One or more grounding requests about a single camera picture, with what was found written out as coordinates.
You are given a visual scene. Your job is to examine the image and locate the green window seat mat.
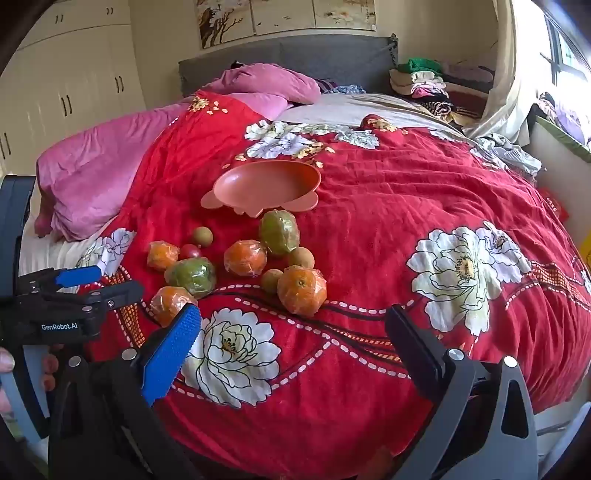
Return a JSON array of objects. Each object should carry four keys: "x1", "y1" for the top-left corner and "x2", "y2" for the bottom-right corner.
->
[{"x1": 536, "y1": 115, "x2": 591, "y2": 162}]

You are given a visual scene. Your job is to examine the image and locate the green citrus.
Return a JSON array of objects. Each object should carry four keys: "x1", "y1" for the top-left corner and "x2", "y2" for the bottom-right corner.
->
[
  {"x1": 165, "y1": 257, "x2": 218, "y2": 298},
  {"x1": 259, "y1": 209, "x2": 301, "y2": 257}
]

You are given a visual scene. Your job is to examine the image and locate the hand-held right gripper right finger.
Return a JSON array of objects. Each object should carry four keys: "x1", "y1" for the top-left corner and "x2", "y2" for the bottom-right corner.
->
[{"x1": 385, "y1": 305, "x2": 539, "y2": 480}]

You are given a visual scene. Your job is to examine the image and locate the window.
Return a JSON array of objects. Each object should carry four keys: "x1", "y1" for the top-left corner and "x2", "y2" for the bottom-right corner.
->
[{"x1": 540, "y1": 9, "x2": 591, "y2": 79}]

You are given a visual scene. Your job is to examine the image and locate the purple clothes heap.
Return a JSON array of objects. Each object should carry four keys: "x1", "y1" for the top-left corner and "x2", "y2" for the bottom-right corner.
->
[{"x1": 538, "y1": 92, "x2": 591, "y2": 144}]

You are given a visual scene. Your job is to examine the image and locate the pink scalloped bowl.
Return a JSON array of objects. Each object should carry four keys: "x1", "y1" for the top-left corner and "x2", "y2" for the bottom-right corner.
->
[{"x1": 200, "y1": 161, "x2": 322, "y2": 217}]

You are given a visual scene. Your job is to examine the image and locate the orange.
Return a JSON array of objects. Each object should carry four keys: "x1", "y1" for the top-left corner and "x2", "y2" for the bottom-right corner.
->
[
  {"x1": 224, "y1": 240, "x2": 269, "y2": 278},
  {"x1": 276, "y1": 266, "x2": 328, "y2": 317},
  {"x1": 150, "y1": 286, "x2": 199, "y2": 328},
  {"x1": 147, "y1": 241, "x2": 180, "y2": 271}
]

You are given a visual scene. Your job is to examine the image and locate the wall painting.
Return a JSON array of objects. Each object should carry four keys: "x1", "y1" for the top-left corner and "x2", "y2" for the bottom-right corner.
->
[{"x1": 194, "y1": 0, "x2": 377, "y2": 49}]

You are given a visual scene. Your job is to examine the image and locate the pink fleece blanket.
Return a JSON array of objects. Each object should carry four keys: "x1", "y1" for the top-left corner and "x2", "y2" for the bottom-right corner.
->
[{"x1": 34, "y1": 64, "x2": 322, "y2": 241}]

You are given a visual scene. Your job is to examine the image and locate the cream wardrobe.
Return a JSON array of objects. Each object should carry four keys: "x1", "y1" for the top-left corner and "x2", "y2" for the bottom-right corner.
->
[{"x1": 0, "y1": 0, "x2": 147, "y2": 176}]

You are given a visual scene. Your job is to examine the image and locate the grey quilted headboard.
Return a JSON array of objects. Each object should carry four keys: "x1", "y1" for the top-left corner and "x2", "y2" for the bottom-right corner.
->
[{"x1": 178, "y1": 33, "x2": 399, "y2": 97}]

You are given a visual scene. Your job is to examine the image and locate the red floral blanket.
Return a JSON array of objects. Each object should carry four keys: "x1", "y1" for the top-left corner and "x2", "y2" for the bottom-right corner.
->
[{"x1": 78, "y1": 90, "x2": 591, "y2": 480}]

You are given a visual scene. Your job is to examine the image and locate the blue patterned cloth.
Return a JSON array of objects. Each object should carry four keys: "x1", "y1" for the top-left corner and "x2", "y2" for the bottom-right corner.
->
[{"x1": 316, "y1": 78, "x2": 368, "y2": 95}]

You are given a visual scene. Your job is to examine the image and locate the white ribbed mattress cover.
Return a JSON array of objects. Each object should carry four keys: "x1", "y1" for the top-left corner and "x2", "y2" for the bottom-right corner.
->
[{"x1": 18, "y1": 208, "x2": 116, "y2": 294}]

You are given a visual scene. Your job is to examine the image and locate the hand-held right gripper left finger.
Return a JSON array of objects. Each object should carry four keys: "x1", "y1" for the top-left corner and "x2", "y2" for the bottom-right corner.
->
[{"x1": 48, "y1": 302, "x2": 204, "y2": 480}]

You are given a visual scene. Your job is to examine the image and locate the pale grey bed sheet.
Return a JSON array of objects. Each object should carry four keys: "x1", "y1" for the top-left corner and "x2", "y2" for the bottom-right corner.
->
[{"x1": 279, "y1": 92, "x2": 462, "y2": 134}]

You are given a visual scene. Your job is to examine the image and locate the cream curtain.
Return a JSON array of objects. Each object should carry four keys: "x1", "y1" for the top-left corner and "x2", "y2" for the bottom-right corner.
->
[{"x1": 462, "y1": 0, "x2": 546, "y2": 144}]

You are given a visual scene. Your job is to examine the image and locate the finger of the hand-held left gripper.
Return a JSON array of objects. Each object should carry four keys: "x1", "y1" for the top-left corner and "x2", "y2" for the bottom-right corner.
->
[
  {"x1": 16, "y1": 265, "x2": 102, "y2": 301},
  {"x1": 76, "y1": 281, "x2": 145, "y2": 321}
]

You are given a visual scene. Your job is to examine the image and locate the crumpled pale cloth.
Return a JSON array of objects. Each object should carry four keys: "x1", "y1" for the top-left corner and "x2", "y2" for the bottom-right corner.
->
[{"x1": 471, "y1": 134, "x2": 543, "y2": 185}]

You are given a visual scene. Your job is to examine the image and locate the pile of folded clothes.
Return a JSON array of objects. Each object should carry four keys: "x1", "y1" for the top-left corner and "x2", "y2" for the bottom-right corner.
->
[{"x1": 389, "y1": 58, "x2": 495, "y2": 127}]

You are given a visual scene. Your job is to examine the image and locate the red bag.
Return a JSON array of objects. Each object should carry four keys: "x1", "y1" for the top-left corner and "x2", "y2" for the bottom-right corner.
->
[{"x1": 538, "y1": 187, "x2": 570, "y2": 222}]

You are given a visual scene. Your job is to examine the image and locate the person's left hand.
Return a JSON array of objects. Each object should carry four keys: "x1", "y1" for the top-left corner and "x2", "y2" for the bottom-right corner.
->
[{"x1": 0, "y1": 348, "x2": 58, "y2": 418}]

